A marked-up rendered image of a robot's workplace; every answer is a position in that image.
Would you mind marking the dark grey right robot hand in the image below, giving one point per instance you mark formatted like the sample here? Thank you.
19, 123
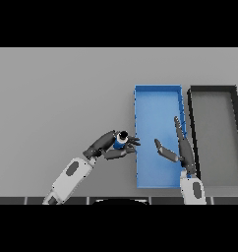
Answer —
186, 149

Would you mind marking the blue pipe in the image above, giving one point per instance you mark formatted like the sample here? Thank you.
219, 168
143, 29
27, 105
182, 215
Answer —
120, 140

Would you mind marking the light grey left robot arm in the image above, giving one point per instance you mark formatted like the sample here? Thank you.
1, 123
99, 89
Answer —
69, 179

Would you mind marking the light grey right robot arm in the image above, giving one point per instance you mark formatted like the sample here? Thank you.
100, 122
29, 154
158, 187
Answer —
192, 189

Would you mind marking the dark grey bin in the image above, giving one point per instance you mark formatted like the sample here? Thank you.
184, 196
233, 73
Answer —
216, 134

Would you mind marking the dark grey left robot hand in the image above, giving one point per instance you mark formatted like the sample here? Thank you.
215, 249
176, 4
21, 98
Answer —
101, 144

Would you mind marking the blue bin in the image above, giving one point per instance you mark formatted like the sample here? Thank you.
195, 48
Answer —
157, 138

